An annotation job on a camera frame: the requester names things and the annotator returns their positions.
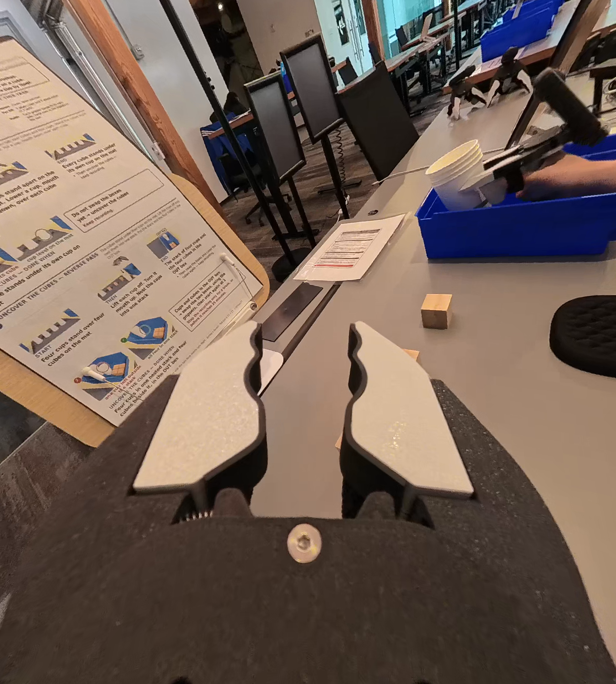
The white paper cup stack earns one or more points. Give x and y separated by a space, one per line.
460 199

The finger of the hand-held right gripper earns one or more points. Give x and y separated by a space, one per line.
482 179
500 154

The tilted dark stand board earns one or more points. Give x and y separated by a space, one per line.
575 37

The wooden post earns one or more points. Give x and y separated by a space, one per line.
126 80
373 21

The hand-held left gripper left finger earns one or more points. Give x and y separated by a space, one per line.
206 422

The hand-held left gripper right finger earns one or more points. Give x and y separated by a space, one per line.
404 427

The blue plastic bin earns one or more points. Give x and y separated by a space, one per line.
500 235

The black display screen on stand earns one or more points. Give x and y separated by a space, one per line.
310 85
276 128

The black textured cushion pad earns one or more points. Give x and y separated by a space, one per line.
602 336

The black pole with round base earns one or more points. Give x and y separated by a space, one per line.
292 262

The distant blue bin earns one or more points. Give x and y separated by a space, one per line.
516 32

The idle black white gripper device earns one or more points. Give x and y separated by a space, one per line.
508 69
460 85

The laminated paper sheet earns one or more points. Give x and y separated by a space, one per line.
351 248

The wooden book stand white base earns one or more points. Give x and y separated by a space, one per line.
35 411

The person's right hand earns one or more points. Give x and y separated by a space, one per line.
559 179

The black rectangular desk plate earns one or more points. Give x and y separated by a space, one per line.
292 310

